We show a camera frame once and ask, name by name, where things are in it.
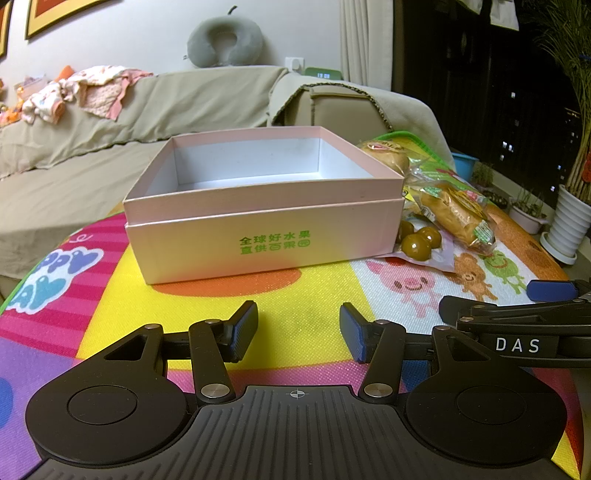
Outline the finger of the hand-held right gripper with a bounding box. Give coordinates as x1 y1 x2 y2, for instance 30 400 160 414
438 295 591 334
526 279 591 305

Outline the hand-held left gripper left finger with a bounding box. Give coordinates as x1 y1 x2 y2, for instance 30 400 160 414
104 301 258 403

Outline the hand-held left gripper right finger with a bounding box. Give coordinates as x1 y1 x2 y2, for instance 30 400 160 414
339 303 492 403

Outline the packet of brown balls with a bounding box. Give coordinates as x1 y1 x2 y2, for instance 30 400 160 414
383 219 455 273

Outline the long bread packet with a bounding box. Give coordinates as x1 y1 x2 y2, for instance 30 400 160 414
406 182 497 257

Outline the pink cardboard box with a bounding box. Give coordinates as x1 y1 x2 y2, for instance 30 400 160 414
122 126 407 285

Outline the green snack packet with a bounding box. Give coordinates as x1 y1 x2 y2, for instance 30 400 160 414
409 157 467 186

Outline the round bread packet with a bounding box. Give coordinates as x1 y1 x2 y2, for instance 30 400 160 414
355 138 411 178

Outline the colourful cartoon play mat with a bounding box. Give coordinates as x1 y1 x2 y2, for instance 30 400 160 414
0 131 591 480

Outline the tall white plant pot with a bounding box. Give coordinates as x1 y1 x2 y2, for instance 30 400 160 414
540 185 591 265

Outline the pale round plant pot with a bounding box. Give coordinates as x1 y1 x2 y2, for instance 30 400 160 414
508 189 551 234

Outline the blue plastic bin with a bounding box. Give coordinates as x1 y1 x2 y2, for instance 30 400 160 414
451 152 481 181

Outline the green bamboo plant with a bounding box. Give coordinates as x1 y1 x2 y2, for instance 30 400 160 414
536 0 591 204

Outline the beige throw blanket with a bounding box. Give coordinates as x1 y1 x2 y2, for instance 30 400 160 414
268 69 455 169

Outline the beige sofa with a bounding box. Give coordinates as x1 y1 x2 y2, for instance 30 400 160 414
0 67 455 301

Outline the pile of pink clothes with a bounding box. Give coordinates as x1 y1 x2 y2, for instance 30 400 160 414
0 65 154 126

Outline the beige curtain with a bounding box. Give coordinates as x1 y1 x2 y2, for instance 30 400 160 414
339 0 402 95

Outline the white hanging cloth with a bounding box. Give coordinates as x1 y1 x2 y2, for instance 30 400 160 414
489 0 525 31

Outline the grey neck pillow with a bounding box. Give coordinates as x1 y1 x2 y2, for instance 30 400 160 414
187 6 278 70

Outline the framed wall picture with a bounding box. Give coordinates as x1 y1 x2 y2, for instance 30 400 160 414
25 0 108 40
0 0 13 58

